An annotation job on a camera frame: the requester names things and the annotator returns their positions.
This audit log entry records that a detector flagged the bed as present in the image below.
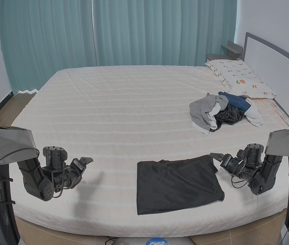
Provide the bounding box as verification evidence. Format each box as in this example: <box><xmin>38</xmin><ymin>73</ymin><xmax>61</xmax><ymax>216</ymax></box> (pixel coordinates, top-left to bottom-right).
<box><xmin>8</xmin><ymin>32</ymin><xmax>289</xmax><ymax>238</ymax></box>

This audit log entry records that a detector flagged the white printed pillow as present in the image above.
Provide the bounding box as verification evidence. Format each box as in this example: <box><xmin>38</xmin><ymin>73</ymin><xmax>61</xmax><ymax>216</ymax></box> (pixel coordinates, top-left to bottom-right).
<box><xmin>204</xmin><ymin>59</ymin><xmax>277</xmax><ymax>99</ymax></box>

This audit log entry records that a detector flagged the grey bedside table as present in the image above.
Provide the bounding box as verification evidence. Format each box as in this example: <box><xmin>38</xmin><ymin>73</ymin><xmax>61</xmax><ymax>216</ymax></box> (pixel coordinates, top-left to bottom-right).
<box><xmin>206</xmin><ymin>40</ymin><xmax>243</xmax><ymax>61</ymax></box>

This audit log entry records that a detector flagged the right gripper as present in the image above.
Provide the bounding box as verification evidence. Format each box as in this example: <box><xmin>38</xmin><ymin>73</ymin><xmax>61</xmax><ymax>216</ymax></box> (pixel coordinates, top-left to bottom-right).
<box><xmin>209</xmin><ymin>152</ymin><xmax>234</xmax><ymax>172</ymax></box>

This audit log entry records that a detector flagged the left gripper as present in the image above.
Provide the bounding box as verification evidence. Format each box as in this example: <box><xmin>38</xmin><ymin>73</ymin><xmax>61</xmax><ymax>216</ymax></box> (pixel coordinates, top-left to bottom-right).
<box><xmin>71</xmin><ymin>156</ymin><xmax>94</xmax><ymax>175</ymax></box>

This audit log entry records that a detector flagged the black T-shirt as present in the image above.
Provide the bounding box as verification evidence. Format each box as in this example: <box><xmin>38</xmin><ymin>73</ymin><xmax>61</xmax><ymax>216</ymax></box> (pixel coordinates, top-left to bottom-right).
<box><xmin>136</xmin><ymin>155</ymin><xmax>225</xmax><ymax>215</ymax></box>

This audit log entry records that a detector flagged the blue-green curtain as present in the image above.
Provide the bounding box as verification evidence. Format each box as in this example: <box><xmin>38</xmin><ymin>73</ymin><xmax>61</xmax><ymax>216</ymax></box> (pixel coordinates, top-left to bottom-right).
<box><xmin>0</xmin><ymin>0</ymin><xmax>98</xmax><ymax>94</ymax></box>
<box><xmin>92</xmin><ymin>0</ymin><xmax>238</xmax><ymax>67</ymax></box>

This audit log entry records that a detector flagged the pile of clothes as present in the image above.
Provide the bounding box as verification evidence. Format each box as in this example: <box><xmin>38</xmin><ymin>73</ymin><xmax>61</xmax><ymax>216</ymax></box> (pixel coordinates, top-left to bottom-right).
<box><xmin>189</xmin><ymin>91</ymin><xmax>264</xmax><ymax>136</ymax></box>

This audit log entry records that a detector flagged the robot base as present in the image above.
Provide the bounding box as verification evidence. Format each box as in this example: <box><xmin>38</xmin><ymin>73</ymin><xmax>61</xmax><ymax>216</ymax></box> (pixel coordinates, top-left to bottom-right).
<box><xmin>111</xmin><ymin>236</ymin><xmax>195</xmax><ymax>245</ymax></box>

